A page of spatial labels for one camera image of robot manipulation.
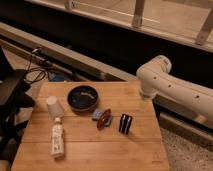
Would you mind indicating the black white striped block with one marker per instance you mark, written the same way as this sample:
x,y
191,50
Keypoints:
x,y
125,123

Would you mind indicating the red hair clip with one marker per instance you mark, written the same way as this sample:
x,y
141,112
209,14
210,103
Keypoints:
x,y
104,120

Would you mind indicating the black stand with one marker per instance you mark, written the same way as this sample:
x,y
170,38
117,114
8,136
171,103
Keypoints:
x,y
13,96

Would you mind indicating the white tube bottle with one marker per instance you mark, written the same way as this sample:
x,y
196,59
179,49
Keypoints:
x,y
57,140

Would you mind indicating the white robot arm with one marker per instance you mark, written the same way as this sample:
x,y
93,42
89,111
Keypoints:
x,y
154,78

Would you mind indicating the dark blue bowl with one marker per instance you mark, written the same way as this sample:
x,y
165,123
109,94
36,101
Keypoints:
x,y
82,98

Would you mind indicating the blue box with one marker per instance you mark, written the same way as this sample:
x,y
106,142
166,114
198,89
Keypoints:
x,y
60,77

